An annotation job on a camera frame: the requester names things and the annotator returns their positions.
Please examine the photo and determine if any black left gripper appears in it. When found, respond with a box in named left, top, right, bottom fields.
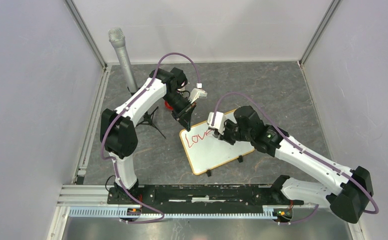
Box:
left=162, top=91, right=197, bottom=132

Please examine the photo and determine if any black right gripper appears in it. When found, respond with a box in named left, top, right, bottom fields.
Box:
left=214, top=118, right=253, bottom=145

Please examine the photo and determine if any yellow framed whiteboard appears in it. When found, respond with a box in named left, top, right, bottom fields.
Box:
left=179, top=121, right=255, bottom=175

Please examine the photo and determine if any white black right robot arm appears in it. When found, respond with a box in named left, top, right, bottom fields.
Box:
left=207, top=105, right=374, bottom=224

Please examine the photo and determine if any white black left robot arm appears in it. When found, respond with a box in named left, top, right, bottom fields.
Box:
left=100, top=67, right=196, bottom=204

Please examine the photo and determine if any black tripod microphone stand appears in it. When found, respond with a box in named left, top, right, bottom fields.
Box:
left=121, top=86, right=166, bottom=140

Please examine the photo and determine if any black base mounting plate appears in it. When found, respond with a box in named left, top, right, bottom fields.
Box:
left=107, top=184, right=304, bottom=215

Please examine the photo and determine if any silver microphone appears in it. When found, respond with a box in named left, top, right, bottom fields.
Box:
left=108, top=27, right=139, bottom=95

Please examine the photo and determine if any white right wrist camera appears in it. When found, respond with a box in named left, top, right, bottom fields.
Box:
left=207, top=111, right=227, bottom=135

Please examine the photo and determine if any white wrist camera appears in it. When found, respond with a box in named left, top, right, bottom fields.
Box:
left=207, top=111, right=227, bottom=135
left=188, top=83, right=208, bottom=103

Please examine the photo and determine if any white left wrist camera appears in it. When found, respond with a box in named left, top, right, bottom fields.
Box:
left=188, top=83, right=208, bottom=103

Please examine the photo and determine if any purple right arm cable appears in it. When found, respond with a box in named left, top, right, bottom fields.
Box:
left=212, top=92, right=380, bottom=225

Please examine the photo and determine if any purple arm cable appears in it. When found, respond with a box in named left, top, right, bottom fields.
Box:
left=99, top=52, right=203, bottom=225
left=212, top=92, right=380, bottom=225

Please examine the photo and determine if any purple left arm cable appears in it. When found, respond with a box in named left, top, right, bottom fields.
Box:
left=99, top=52, right=203, bottom=225

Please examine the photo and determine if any aluminium frame rail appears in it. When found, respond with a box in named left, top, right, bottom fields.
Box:
left=47, top=184, right=365, bottom=240

